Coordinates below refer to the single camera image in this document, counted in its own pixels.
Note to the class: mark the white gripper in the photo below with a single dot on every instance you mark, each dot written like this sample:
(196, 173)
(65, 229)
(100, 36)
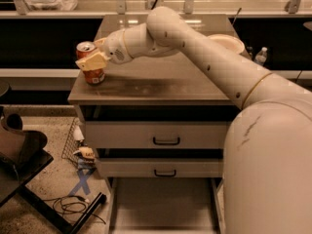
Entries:
(114, 48)

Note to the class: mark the red coke can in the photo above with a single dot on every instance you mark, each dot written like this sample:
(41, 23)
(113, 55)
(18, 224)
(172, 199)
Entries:
(83, 49)

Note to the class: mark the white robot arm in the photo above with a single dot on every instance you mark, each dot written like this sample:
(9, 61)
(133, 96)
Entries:
(268, 148)

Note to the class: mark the grey drawer cabinet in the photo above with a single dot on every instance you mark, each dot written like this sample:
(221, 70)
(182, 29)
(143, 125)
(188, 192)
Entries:
(169, 89)

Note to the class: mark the open bottom drawer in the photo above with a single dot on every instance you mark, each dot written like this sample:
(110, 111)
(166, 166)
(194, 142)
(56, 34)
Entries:
(165, 206)

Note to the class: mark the snack bag on floor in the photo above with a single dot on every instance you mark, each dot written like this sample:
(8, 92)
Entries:
(86, 157)

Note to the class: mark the blue tape cross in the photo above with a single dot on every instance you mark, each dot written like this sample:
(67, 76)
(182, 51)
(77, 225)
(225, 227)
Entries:
(83, 176)

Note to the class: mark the dark chair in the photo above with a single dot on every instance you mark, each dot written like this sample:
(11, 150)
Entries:
(22, 155)

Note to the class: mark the white paper bowl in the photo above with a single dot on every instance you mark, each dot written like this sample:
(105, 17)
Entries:
(229, 42)

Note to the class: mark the clear water bottle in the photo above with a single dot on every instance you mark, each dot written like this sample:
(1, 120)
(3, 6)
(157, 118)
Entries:
(261, 56)

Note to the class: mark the black table leg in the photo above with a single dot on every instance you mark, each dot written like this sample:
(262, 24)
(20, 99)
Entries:
(54, 210)

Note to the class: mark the top drawer with handle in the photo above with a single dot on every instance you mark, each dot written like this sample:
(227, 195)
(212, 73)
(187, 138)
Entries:
(146, 135)

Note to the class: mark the drawer with handle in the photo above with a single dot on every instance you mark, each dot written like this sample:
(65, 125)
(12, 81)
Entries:
(159, 167)
(146, 135)

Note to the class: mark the wire mesh basket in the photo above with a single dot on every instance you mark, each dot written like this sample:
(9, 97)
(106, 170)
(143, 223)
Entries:
(71, 145)

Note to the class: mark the middle drawer with handle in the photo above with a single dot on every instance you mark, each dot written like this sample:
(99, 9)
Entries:
(159, 167)

